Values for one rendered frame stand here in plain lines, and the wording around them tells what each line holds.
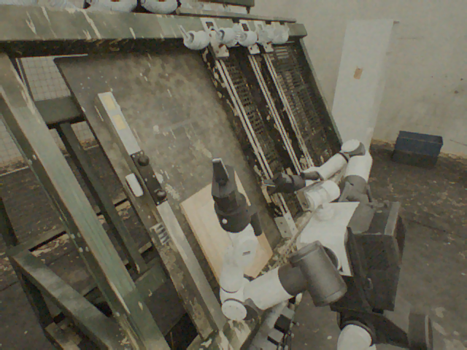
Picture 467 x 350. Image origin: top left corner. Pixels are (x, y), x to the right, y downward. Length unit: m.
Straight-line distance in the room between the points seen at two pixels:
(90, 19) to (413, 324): 1.41
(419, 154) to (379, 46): 1.78
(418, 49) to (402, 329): 5.29
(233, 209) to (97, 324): 0.94
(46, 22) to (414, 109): 5.76
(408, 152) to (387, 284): 4.34
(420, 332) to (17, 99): 1.35
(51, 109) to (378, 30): 4.23
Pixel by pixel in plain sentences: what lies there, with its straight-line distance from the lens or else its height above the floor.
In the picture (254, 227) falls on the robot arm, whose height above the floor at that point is 1.41.
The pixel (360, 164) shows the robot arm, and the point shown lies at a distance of 1.27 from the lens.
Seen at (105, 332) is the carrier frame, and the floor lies 0.79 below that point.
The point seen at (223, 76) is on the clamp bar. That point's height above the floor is 1.71.
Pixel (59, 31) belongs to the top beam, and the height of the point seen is 1.90.
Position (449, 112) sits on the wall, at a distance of 6.11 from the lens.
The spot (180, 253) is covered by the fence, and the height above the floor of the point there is 1.19.
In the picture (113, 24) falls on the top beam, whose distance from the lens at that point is 1.14.
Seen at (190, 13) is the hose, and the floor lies 1.96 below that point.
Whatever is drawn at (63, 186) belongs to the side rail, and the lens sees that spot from 0.89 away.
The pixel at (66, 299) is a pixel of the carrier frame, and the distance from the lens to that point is 1.61.
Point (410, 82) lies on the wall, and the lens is 6.05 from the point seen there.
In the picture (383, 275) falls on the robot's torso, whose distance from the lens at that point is 0.95.
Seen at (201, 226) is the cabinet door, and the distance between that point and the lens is 1.14.
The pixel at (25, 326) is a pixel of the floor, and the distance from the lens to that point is 2.73.
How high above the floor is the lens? 1.90
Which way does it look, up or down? 27 degrees down
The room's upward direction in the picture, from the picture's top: straight up
